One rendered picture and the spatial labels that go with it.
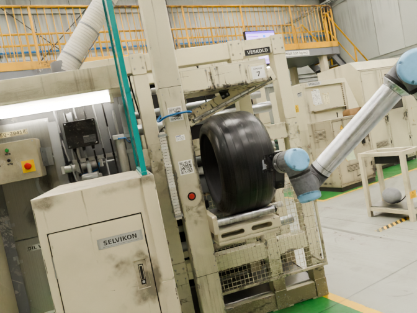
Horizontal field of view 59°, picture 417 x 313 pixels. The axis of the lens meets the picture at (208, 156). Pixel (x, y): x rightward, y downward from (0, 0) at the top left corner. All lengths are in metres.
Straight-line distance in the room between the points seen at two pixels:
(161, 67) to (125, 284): 1.14
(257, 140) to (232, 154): 0.15
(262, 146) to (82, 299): 1.08
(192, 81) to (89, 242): 1.30
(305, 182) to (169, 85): 0.92
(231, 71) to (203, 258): 1.14
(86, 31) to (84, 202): 1.29
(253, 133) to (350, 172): 4.97
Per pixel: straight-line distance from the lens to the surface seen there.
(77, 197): 1.28
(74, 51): 2.31
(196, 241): 2.03
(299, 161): 1.44
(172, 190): 1.98
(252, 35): 6.14
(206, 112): 2.40
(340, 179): 6.60
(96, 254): 1.31
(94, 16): 2.36
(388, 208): 4.83
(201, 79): 2.29
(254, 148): 1.86
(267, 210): 2.03
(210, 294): 2.14
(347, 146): 1.55
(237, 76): 2.36
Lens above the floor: 1.36
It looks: 3 degrees down
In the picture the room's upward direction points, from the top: 11 degrees counter-clockwise
